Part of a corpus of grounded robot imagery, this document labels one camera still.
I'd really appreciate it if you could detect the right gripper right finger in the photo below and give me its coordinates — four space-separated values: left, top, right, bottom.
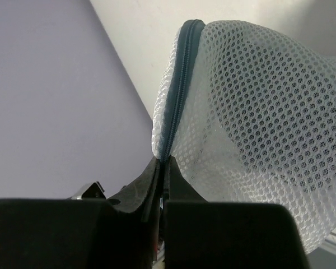
164 157 309 268

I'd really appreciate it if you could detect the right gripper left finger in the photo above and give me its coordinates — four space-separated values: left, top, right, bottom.
0 158 161 268

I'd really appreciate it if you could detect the white mesh laundry bag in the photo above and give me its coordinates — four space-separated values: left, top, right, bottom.
152 20 336 253

